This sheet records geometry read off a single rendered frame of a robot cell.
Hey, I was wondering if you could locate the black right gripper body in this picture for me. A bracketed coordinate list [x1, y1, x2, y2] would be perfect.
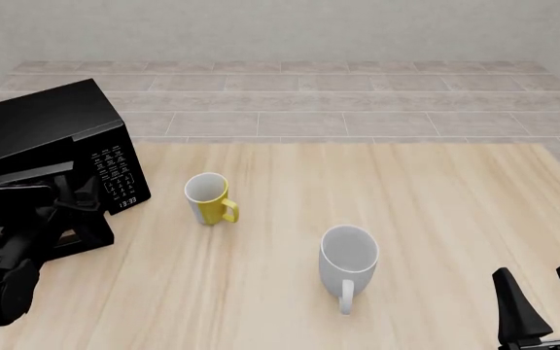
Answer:
[495, 332, 560, 350]

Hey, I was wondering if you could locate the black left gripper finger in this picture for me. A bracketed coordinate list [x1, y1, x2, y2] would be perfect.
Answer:
[57, 173, 76, 205]
[76, 176, 101, 213]

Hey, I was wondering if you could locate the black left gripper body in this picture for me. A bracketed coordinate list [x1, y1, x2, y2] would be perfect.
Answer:
[50, 198, 106, 223]

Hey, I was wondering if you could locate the black microwave oven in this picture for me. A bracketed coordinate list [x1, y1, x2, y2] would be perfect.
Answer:
[0, 78, 153, 263]

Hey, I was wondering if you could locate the yellow and white mug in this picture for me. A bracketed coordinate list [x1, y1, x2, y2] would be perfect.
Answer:
[183, 172, 240, 228]

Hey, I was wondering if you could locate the pale grey mug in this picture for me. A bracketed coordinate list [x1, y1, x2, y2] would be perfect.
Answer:
[318, 224, 381, 317]

